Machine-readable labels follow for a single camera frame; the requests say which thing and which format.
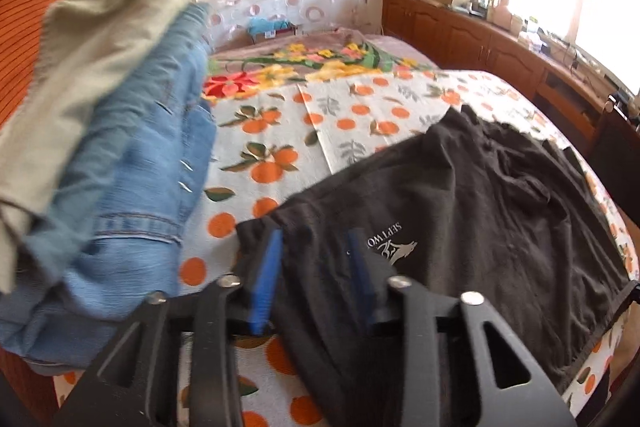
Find dark object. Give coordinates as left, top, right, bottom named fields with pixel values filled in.
left=592, top=94, right=640, bottom=228

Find floral blanket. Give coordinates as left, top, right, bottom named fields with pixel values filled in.
left=202, top=27, right=441, bottom=105

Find beige bottle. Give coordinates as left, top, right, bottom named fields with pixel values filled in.
left=492, top=0, right=513, bottom=28

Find blue jeans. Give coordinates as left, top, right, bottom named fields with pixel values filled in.
left=0, top=2, right=218, bottom=378

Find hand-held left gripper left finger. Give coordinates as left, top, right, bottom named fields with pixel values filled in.
left=52, top=228, right=285, bottom=427

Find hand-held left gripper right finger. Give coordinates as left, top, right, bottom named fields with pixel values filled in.
left=346, top=228, right=578, bottom=427

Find black pants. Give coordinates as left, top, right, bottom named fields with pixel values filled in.
left=235, top=104, right=633, bottom=427

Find grey-green pants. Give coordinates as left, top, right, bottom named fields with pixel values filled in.
left=0, top=0, right=193, bottom=293

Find wooden cabinet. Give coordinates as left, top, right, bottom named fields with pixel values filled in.
left=381, top=0, right=640, bottom=168

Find orange-print bed sheet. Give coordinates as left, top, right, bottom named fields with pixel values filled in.
left=52, top=69, right=640, bottom=427

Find blue package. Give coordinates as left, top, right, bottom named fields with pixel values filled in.
left=247, top=16, right=298, bottom=45

